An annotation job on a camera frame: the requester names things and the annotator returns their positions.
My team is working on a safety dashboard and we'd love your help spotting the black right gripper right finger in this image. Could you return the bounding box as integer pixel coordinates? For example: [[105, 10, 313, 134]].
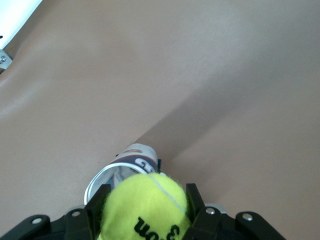
[[183, 183, 287, 240]]

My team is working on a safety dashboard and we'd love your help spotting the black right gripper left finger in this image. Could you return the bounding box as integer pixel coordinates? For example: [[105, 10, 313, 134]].
[[0, 183, 113, 240]]

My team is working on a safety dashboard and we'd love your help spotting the yellow tennis ball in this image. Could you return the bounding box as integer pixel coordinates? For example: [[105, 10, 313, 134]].
[[98, 173, 193, 240]]

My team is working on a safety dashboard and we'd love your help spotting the white blue tennis ball can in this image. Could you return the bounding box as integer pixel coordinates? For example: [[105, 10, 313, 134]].
[[84, 142, 166, 208]]

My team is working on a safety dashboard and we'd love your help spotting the brown table mat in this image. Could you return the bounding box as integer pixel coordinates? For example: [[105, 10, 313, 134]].
[[0, 0, 320, 240]]

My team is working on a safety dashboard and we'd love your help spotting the silver table edge bracket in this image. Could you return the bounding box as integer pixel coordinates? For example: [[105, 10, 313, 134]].
[[0, 49, 14, 74]]

